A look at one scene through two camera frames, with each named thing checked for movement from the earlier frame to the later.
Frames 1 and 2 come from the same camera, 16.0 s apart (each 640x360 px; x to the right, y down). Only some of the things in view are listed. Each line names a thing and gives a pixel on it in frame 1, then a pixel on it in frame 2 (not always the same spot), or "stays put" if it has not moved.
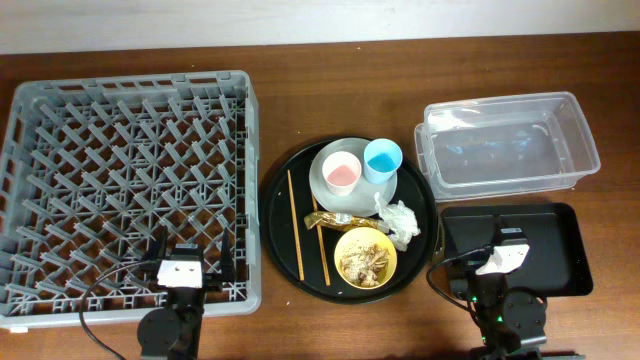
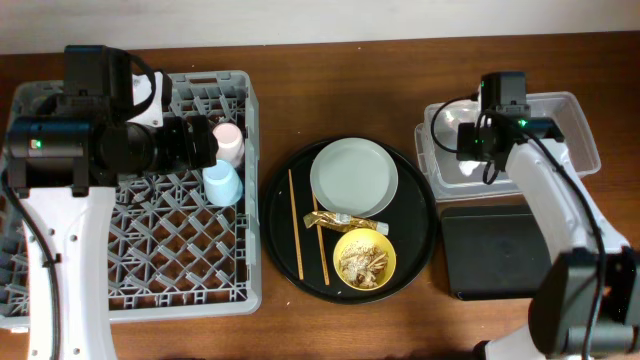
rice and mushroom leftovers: [364, 265] stays put
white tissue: [400, 218] -> [468, 166]
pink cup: [341, 170] -> [230, 143]
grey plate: [362, 200] stays put
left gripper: [212, 284] -> [201, 142]
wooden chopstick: [298, 252] stays put
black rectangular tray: [557, 262] stays put
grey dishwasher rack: [91, 169] stays put
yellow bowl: [365, 258] stays put
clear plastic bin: [504, 145] stays put
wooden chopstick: [321, 242] stays put
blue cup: [382, 158] -> [223, 185]
